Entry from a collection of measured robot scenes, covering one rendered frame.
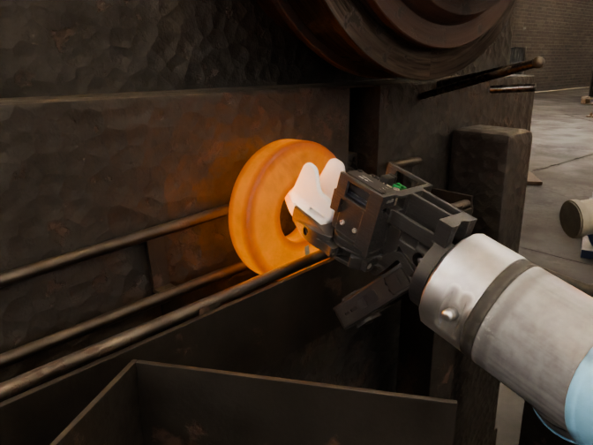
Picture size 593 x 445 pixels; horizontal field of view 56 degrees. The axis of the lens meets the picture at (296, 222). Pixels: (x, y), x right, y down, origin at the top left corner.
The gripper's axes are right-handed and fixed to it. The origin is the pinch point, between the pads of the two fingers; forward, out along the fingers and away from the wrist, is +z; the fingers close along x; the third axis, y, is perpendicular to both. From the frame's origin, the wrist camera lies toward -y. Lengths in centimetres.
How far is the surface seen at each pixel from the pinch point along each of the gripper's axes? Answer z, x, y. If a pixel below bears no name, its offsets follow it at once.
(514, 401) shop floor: -7, -94, -77
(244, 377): -19.9, 21.1, 0.9
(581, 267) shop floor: 22, -212, -85
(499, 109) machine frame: 7, -53, 4
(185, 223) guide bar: 3.5, 10.8, -3.2
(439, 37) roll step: -1.1, -16.5, 17.2
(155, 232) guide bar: 3.4, 14.2, -3.5
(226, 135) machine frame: 7.1, 4.5, 4.3
